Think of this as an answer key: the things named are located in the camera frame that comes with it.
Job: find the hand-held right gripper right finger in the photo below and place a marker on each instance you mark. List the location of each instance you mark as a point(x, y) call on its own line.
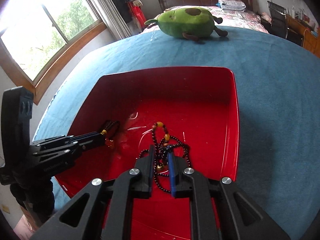
point(171, 173)

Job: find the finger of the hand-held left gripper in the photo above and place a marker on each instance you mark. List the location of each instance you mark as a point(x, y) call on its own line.
point(80, 148)
point(75, 139)

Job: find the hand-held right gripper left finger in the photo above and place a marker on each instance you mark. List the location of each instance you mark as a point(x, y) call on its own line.
point(150, 172)

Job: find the red box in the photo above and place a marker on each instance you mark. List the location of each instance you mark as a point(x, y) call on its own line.
point(187, 100)

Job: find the wooden framed window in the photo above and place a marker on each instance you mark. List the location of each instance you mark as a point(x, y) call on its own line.
point(50, 30)

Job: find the blue blanket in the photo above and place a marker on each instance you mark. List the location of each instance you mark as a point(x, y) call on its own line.
point(270, 110)

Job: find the pale curtain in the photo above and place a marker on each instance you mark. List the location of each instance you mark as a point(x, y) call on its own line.
point(110, 12)

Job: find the red bag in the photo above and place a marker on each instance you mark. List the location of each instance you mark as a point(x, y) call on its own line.
point(137, 17)

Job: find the green avocado plush toy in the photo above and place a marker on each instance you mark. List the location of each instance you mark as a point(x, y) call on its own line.
point(185, 21)

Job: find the floral bedsheet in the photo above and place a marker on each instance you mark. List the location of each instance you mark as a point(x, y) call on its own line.
point(242, 20)

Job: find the folded cloth stack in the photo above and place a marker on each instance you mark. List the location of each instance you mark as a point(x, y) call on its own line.
point(231, 5)

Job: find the pink plush toy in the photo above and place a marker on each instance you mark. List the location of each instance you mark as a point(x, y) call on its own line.
point(265, 17)

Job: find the black chair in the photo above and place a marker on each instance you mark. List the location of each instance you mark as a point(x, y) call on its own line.
point(277, 20)

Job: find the wooden desk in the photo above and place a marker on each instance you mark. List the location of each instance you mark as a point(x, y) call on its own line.
point(310, 40)

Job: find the row of white bottles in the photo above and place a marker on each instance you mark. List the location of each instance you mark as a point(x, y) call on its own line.
point(300, 12)

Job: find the wall outlet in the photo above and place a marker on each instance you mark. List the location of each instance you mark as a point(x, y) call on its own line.
point(6, 209)

